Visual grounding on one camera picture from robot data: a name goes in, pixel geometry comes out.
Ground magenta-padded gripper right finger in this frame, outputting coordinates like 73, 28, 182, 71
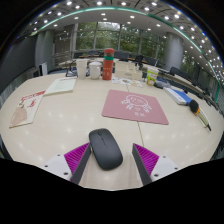
131, 143, 181, 187

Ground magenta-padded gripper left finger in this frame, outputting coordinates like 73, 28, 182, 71
43, 142, 92, 185

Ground black computer mouse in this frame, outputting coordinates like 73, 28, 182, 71
88, 128, 124, 171

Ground pink mouse pad with drawing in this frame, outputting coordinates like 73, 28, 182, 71
101, 89, 170, 126

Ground red and white leaflet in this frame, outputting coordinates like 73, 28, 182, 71
9, 89, 47, 129

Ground black microphone with yellow band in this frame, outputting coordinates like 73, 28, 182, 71
188, 99, 212, 132

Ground blue and white book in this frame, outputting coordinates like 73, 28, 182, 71
163, 86, 193, 106

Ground white paper booklet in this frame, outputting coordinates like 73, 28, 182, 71
44, 77, 78, 97

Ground black flat device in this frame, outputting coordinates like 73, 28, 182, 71
153, 79, 172, 90

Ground colourful sticker sheet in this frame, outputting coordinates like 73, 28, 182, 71
111, 77, 144, 88

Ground green printed paper cup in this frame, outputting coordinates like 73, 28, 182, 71
145, 65, 160, 87

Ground white mug with lid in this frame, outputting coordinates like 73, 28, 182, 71
88, 61, 103, 80

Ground white paper cup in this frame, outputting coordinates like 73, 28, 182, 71
75, 58, 89, 80

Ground beige cardboard box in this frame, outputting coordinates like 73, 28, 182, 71
114, 60, 144, 81

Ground red bottle with green band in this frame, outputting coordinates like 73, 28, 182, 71
101, 47, 115, 81

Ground dark office chairs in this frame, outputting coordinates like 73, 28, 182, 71
71, 49, 221, 101

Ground ceiling lights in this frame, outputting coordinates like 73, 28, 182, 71
29, 0, 224, 78

